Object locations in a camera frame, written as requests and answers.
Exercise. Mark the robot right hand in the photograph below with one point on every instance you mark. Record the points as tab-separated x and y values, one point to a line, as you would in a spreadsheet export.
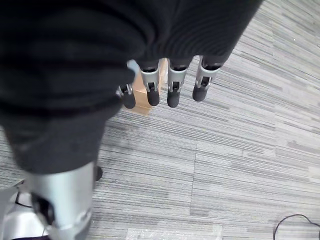
75	62

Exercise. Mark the brown cardboard box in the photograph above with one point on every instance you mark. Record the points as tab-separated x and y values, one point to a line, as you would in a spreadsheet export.
141	93

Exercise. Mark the dark robot foot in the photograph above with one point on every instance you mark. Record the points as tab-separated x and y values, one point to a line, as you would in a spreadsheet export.
99	173

